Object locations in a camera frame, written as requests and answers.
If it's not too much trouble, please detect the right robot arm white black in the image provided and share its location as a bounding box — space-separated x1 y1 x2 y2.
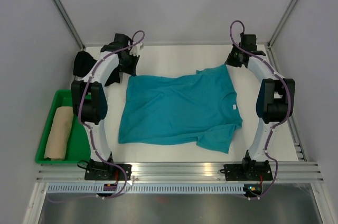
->
225 33 295 181

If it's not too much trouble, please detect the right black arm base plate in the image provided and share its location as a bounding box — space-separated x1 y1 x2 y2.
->
219 164 273 181

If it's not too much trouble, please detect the rolled beige t-shirt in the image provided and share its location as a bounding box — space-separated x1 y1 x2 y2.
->
44 106 73 160

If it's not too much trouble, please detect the purple cable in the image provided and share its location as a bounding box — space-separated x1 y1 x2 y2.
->
47 30 145 203
229 20 291 201

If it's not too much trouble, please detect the left aluminium corner post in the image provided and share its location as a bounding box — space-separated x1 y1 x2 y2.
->
51 0 86 50

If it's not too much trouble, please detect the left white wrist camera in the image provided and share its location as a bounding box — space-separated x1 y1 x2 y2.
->
129 42 144 57

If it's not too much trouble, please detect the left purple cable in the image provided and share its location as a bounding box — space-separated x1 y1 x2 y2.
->
47 30 145 203

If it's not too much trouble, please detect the white slotted cable duct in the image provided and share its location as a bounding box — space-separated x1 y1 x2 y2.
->
47 183 261 195

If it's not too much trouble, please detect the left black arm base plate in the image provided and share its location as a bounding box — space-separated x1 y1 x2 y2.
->
84 159 132 181

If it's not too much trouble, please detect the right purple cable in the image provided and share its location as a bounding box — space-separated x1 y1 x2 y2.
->
229 20 291 201

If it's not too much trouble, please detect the right aluminium corner post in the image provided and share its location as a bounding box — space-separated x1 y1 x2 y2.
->
267 0 299 48

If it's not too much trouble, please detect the black t-shirt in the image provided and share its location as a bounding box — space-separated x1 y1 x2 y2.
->
73 51 123 87

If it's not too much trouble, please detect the teal t-shirt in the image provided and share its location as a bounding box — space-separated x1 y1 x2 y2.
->
118 65 242 154

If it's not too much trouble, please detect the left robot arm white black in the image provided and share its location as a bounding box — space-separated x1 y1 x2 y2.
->
71 33 143 180

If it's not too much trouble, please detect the aluminium corner post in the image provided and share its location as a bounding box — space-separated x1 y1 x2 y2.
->
267 0 299 48
51 0 86 50

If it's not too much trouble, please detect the aluminium frame rail front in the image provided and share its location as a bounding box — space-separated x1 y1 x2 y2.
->
35 161 324 183

